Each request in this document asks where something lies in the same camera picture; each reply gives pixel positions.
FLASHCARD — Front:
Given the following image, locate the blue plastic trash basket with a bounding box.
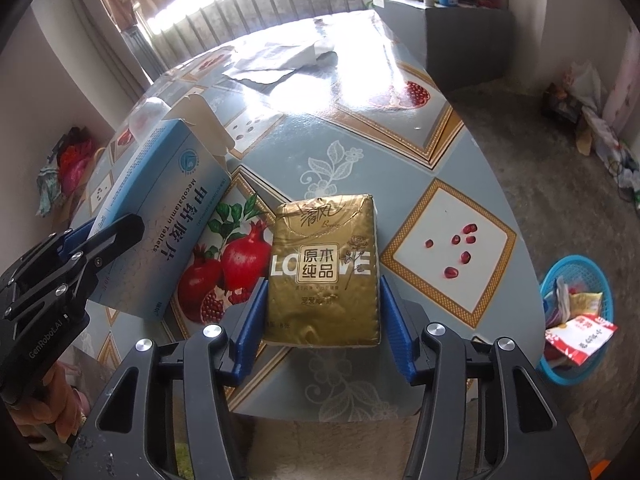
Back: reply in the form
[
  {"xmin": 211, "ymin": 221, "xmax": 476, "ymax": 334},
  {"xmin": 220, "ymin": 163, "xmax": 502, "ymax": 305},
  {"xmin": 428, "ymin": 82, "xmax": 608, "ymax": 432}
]
[{"xmin": 538, "ymin": 255, "xmax": 617, "ymax": 386}]

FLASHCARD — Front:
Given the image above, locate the blue medicine box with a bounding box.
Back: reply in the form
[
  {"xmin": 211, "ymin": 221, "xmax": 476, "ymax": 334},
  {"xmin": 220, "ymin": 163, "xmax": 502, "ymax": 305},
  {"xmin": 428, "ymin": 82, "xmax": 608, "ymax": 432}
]
[{"xmin": 90, "ymin": 119, "xmax": 231, "ymax": 321}]

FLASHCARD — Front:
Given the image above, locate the metal balcony railing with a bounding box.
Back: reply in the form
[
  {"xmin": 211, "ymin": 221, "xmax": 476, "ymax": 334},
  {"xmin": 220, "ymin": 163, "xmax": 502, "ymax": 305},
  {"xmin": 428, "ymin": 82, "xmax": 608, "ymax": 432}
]
[{"xmin": 142, "ymin": 0, "xmax": 366, "ymax": 66}]

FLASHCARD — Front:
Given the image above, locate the fruit pattern tablecloth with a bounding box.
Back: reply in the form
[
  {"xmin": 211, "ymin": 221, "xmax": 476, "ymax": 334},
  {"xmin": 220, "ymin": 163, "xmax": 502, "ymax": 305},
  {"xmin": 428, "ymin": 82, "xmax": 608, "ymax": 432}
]
[{"xmin": 69, "ymin": 8, "xmax": 549, "ymax": 424}]

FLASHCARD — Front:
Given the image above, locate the yellow snack packet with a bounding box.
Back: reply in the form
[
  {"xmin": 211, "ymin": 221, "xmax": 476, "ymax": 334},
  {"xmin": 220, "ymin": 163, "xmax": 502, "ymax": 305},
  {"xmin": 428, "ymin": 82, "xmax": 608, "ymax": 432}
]
[{"xmin": 570, "ymin": 292, "xmax": 603, "ymax": 318}]

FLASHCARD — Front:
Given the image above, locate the gold tissue pack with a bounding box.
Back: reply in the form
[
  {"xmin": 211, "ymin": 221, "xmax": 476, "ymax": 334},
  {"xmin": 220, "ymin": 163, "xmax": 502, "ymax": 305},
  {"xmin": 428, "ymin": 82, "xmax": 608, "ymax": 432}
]
[{"xmin": 264, "ymin": 194, "xmax": 381, "ymax": 348}]

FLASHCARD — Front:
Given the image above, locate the black box on floor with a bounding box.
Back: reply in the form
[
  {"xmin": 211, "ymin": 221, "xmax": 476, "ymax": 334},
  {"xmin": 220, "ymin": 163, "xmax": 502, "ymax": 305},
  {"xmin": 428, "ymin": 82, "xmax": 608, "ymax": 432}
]
[{"xmin": 540, "ymin": 84, "xmax": 582, "ymax": 131}]

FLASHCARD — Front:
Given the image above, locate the red white snack wrapper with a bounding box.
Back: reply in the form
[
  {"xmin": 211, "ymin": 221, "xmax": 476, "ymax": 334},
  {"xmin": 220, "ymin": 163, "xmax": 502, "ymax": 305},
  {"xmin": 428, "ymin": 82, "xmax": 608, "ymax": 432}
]
[{"xmin": 544, "ymin": 315, "xmax": 617, "ymax": 366}]

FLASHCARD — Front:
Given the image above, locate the grey cabinet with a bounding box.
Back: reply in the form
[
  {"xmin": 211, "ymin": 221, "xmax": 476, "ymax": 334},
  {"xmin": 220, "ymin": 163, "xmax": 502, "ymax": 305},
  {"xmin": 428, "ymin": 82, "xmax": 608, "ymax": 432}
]
[{"xmin": 373, "ymin": 0, "xmax": 514, "ymax": 92}]

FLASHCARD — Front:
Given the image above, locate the white plastic bag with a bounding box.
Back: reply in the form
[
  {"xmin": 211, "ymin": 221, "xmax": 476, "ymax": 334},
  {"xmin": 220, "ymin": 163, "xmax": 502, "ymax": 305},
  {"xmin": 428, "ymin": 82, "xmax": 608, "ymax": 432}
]
[{"xmin": 563, "ymin": 61, "xmax": 604, "ymax": 113}]

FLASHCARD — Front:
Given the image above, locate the white paper tissue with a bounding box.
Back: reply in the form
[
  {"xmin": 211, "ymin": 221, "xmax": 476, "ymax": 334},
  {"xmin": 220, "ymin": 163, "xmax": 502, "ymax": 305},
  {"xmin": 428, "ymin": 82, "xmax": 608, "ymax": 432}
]
[{"xmin": 219, "ymin": 41, "xmax": 338, "ymax": 96}]

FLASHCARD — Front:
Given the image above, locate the pink rolled mat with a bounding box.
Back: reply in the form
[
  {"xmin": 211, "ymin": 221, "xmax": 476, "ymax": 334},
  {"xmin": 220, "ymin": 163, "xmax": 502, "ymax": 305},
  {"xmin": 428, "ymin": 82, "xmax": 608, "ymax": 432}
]
[{"xmin": 602, "ymin": 22, "xmax": 640, "ymax": 134}]

